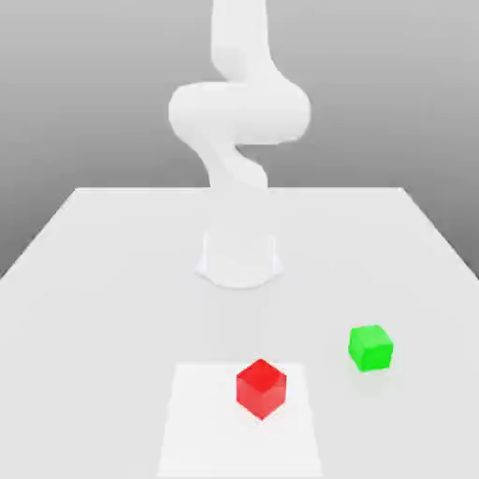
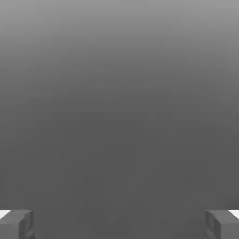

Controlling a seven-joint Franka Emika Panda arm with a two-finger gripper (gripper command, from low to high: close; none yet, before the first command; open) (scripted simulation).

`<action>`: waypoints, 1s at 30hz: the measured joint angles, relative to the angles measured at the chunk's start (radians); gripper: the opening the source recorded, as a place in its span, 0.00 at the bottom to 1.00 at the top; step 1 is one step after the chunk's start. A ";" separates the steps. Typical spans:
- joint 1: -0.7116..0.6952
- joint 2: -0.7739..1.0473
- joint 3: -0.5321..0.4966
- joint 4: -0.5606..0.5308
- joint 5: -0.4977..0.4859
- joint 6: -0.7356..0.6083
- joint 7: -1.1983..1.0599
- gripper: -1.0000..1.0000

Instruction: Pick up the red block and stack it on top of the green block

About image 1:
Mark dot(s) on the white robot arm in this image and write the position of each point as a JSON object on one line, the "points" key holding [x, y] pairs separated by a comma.
{"points": [[239, 112]]}

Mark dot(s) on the small red cube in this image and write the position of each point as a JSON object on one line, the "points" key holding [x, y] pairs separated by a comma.
{"points": [[261, 389]]}

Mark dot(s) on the small green cube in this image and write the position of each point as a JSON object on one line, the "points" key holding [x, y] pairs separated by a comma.
{"points": [[370, 348]]}

